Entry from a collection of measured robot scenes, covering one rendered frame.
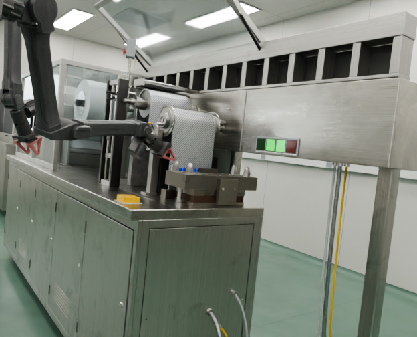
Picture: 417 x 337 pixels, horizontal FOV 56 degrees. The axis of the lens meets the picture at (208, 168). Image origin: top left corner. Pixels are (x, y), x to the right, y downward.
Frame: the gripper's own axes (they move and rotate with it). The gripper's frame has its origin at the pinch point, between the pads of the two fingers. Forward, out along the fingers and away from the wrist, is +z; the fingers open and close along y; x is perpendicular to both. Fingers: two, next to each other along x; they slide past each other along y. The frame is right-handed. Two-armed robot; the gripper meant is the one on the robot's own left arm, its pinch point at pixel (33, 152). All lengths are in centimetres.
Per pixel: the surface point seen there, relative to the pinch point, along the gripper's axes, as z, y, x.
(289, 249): 253, -41, -244
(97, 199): 19.0, -29.8, 0.5
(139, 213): 12, -61, 11
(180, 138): 6, -52, -37
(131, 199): 13, -51, 3
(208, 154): 19, -60, -46
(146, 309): 47, -64, 24
